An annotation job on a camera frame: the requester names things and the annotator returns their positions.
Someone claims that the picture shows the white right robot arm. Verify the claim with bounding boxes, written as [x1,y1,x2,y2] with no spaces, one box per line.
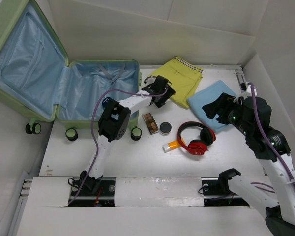
[203,93,295,236]

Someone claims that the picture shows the green hard-shell suitcase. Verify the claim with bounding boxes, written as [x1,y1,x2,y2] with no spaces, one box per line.
[0,0,141,134]

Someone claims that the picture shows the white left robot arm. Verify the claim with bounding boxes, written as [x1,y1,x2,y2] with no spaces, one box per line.
[68,76,176,203]

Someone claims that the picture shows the black round compact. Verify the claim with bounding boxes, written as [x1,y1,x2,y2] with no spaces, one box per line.
[159,122,172,135]

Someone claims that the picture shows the black metal base rail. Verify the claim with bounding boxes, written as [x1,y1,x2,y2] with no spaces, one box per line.
[68,177,249,207]

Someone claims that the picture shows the orange tube white cap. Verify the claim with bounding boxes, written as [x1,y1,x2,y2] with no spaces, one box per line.
[162,140,181,153]

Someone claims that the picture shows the red black headphones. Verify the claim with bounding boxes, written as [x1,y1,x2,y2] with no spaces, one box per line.
[177,121,216,156]

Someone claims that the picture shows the light blue cloth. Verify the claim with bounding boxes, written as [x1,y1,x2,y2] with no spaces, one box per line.
[186,80,238,133]

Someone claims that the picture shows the dark blue round tin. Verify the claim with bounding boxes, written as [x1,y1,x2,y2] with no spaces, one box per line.
[102,97,113,109]

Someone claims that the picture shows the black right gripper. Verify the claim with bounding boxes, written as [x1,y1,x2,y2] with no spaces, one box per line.
[202,92,253,137]

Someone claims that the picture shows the eyeshadow palette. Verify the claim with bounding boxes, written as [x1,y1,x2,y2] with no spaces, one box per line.
[142,113,159,135]

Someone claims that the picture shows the yellow shorts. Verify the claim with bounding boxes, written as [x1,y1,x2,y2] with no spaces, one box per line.
[149,56,203,109]

